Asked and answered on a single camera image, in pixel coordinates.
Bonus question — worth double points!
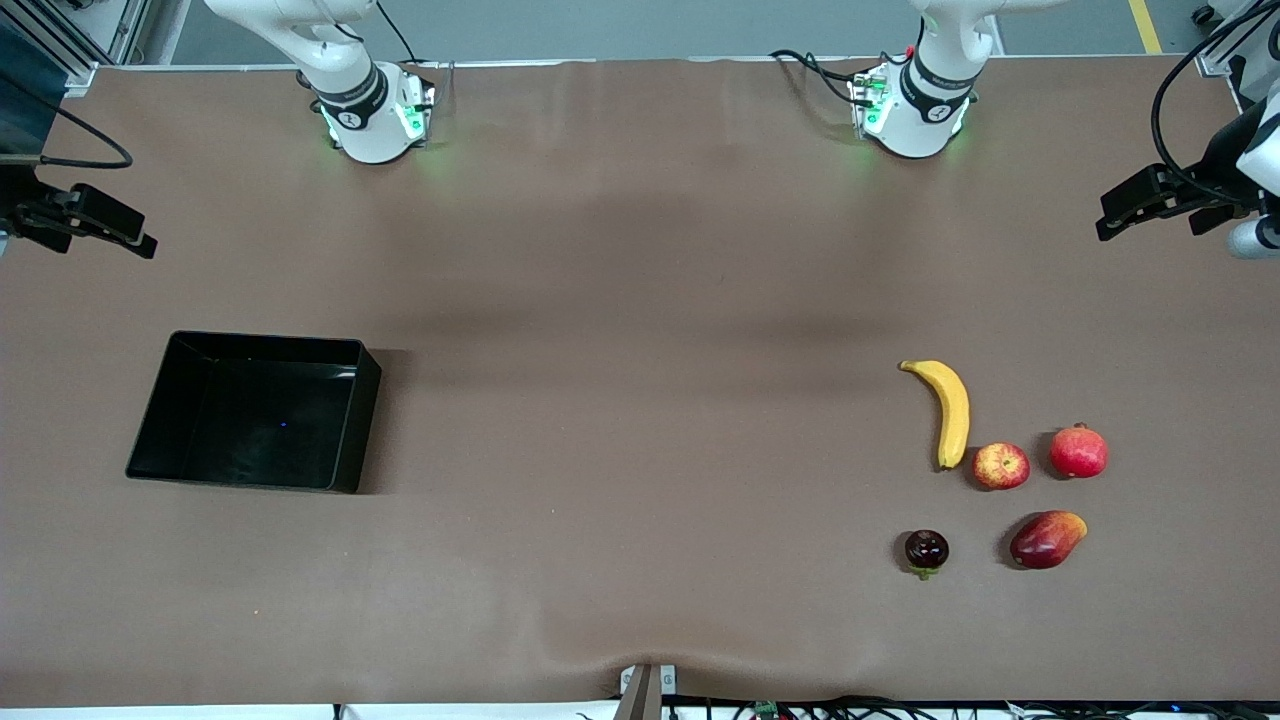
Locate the red yellow mango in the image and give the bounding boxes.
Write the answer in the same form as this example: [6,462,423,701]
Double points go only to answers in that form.
[1009,510,1089,571]

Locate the black rectangular plastic box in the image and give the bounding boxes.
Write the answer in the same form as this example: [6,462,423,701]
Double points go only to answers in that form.
[126,331,383,495]

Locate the yellow banana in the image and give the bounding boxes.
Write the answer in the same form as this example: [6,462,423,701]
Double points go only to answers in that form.
[899,359,972,471]

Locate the aluminium frame profile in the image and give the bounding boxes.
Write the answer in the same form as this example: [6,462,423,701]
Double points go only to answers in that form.
[1193,0,1280,113]
[0,0,153,93]

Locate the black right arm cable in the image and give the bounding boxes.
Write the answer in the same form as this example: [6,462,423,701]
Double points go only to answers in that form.
[0,98,135,171]

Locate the red pomegranate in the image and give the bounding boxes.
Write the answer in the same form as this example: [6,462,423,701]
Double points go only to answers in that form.
[1049,423,1110,480]

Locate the dark blue bulky object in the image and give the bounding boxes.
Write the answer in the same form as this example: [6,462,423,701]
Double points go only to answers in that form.
[0,22,48,159]

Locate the dark purple mangosteen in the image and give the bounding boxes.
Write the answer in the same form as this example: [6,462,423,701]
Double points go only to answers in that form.
[904,529,951,581]

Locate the brown table mat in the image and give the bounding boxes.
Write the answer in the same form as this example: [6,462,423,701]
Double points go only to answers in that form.
[0,55,1280,709]

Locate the tangled black cable bundle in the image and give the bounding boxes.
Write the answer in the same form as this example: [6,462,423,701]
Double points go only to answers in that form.
[665,694,1280,720]

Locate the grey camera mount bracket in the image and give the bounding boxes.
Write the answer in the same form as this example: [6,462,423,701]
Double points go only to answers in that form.
[612,663,679,720]

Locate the red yellow apple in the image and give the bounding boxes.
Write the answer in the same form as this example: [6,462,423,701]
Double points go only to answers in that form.
[973,442,1031,491]

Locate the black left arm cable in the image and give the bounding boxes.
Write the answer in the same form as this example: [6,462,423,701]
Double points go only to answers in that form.
[1150,15,1280,206]

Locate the black cable at arm base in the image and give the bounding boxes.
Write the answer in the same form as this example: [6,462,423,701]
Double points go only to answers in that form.
[768,47,876,107]
[372,0,426,69]

